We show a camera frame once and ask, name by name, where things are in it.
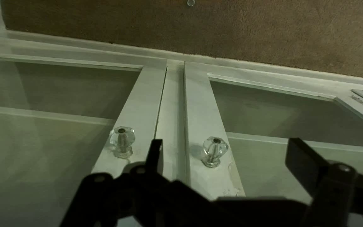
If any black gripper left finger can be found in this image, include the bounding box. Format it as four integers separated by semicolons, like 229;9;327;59
145;138;165;177

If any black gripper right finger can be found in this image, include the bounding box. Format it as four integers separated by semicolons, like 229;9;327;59
283;136;330;189

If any clear glass door knob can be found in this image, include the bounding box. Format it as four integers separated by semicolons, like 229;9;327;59
107;125;137;160
200;135;230;169

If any white glass cabinet door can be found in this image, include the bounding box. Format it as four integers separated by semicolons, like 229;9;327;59
182;62;363;203
0;53;169;227

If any tall white cabinet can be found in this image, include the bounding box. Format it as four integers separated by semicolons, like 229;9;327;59
0;0;363;227

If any low white drawer cabinet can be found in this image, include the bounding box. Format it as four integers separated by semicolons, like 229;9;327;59
334;87;363;133

